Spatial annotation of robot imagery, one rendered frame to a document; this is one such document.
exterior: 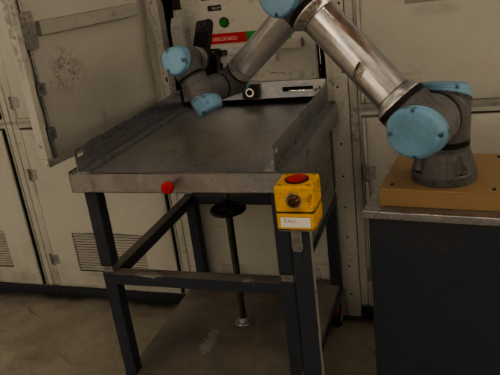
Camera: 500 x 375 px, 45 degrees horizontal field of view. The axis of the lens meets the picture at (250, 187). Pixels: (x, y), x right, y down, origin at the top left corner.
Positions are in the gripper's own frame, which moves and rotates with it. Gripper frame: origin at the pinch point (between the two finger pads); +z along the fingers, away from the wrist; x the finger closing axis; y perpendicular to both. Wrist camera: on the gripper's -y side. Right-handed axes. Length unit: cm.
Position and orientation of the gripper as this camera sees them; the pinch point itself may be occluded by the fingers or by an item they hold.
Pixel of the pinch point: (222, 52)
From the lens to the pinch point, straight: 190.5
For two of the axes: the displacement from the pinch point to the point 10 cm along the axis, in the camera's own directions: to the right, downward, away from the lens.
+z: 3.2, -2.1, 9.3
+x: 9.5, 0.0, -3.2
